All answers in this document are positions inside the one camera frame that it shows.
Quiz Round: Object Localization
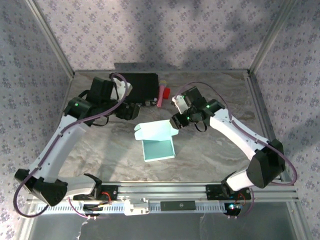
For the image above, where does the white slotted cable duct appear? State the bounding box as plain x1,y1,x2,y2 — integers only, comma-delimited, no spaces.
36,201,242,215

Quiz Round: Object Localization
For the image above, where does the aluminium frame post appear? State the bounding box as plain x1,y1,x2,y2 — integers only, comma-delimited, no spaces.
24,0,76,77
249,0,300,75

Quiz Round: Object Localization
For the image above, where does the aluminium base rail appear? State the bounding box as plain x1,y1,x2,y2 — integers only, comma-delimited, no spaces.
26,182,300,203

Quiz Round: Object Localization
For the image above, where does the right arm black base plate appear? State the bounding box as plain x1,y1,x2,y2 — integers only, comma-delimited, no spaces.
205,184,252,201

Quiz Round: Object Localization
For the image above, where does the black controller board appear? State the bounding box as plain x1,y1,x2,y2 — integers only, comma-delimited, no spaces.
82,203,103,217
223,202,243,217

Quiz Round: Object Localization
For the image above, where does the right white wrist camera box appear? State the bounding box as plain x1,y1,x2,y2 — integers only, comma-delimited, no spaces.
171,94,188,113

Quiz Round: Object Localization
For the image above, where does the white plastic connector piece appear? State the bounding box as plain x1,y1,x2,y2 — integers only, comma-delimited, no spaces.
123,197,150,216

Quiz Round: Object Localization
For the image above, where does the aluminium side rail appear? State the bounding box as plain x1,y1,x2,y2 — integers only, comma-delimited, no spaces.
246,69,293,183
32,72,76,185

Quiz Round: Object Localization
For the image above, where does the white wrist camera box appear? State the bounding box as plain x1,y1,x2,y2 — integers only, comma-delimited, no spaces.
171,94,188,113
111,77,133,101

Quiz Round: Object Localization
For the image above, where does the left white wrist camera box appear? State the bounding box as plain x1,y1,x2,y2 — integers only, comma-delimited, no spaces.
111,77,133,101

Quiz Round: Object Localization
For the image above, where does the small black rectangular box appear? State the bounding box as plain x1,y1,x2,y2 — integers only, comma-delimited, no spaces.
160,200,196,212

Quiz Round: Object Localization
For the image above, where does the right black controller board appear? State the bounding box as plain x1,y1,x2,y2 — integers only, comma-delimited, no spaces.
223,202,243,217

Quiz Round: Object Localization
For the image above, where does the black briefcase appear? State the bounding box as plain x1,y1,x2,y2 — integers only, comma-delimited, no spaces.
112,72,161,108

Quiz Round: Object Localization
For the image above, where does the light blue paper box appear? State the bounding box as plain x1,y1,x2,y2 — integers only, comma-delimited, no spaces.
133,119,179,163

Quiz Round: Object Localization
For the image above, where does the left black controller board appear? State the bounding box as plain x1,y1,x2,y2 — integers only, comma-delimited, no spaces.
82,203,103,217

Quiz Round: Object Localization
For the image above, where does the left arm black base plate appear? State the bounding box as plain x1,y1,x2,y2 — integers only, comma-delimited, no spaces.
72,184,119,202

